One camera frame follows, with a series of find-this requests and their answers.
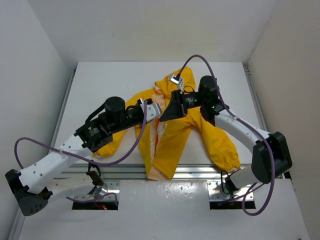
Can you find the yellow hooded jacket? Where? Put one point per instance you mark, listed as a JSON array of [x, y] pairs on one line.
[[162, 143]]

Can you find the aluminium front rail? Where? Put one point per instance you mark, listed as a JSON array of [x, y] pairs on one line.
[[138, 172]]

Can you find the metal base plate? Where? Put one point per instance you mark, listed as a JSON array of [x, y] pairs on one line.
[[216, 193], [109, 192]]

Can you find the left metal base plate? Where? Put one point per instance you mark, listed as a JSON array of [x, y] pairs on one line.
[[109, 192]]

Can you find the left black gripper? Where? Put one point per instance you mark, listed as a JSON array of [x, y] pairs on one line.
[[138, 105]]

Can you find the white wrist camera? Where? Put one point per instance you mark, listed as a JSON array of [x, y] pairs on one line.
[[150, 111], [177, 81]]

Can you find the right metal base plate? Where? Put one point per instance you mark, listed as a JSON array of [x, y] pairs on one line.
[[216, 193]]

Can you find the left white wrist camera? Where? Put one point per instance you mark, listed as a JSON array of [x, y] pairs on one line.
[[150, 111]]

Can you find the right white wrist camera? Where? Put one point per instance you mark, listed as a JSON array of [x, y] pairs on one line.
[[177, 81]]

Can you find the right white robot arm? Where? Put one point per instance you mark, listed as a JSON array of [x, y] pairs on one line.
[[270, 152]]

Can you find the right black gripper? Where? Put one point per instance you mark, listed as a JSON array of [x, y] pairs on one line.
[[176, 107]]

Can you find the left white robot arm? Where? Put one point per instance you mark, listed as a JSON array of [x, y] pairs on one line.
[[36, 185]]

